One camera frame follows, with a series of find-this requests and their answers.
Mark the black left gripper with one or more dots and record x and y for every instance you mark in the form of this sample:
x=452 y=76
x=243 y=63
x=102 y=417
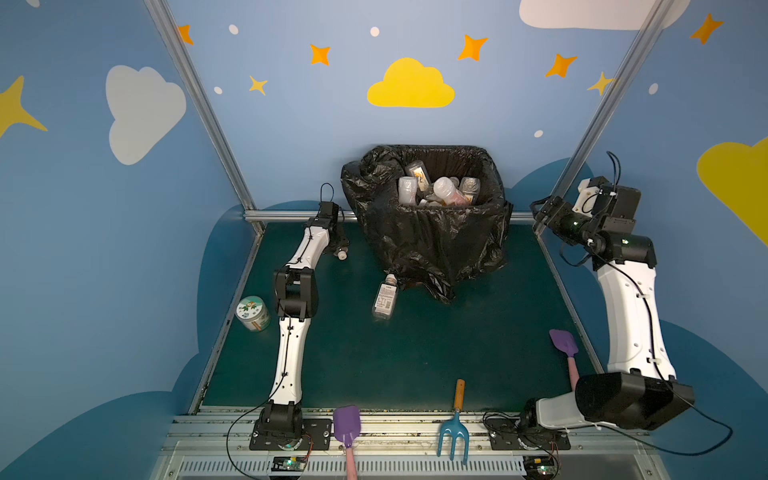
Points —
x=335 y=241

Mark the clear bottle green white label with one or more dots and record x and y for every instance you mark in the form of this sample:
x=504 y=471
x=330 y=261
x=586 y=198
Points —
x=470 y=188

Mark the black bin bag bin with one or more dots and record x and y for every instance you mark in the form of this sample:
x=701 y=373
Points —
x=437 y=247

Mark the left aluminium frame post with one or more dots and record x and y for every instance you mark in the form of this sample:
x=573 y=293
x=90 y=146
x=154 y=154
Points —
x=164 y=21

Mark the purple spatula pink handle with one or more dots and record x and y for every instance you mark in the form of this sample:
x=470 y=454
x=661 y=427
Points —
x=564 y=342

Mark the clear flat white label bottle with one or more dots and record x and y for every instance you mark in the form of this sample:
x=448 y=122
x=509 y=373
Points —
x=386 y=298

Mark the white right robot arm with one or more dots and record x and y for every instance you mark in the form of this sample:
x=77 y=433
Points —
x=639 y=388

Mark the aluminium back frame rail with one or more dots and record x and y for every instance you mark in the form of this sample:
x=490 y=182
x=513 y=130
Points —
x=303 y=216

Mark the white orange label bottle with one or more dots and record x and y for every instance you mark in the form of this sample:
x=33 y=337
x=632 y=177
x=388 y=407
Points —
x=408 y=188

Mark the small clear white label bottle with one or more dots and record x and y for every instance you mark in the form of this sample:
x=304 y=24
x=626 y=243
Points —
x=418 y=170

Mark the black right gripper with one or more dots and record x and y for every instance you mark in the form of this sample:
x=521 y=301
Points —
x=545 y=213

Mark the right aluminium frame post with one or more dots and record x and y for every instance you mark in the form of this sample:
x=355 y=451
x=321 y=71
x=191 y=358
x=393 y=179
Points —
x=630 y=66

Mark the white red label bottle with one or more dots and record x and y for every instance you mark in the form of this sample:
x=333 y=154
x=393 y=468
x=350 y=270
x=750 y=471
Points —
x=445 y=189

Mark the green white lidded can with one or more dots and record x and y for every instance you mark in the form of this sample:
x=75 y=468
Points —
x=253 y=313

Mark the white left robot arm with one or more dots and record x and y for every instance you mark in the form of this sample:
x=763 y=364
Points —
x=297 y=300

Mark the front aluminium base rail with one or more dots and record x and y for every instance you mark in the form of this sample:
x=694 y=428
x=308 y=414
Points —
x=217 y=444

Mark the aluminium frame post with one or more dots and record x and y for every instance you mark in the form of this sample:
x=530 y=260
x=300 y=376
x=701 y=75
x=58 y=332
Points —
x=164 y=21
x=630 y=66

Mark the blue garden fork wooden handle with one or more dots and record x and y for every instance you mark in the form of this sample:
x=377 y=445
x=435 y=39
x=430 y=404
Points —
x=453 y=428

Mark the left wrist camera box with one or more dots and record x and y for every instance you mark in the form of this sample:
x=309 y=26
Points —
x=329 y=211

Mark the purple shovel pink handle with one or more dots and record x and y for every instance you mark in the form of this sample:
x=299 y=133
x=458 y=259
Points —
x=347 y=427

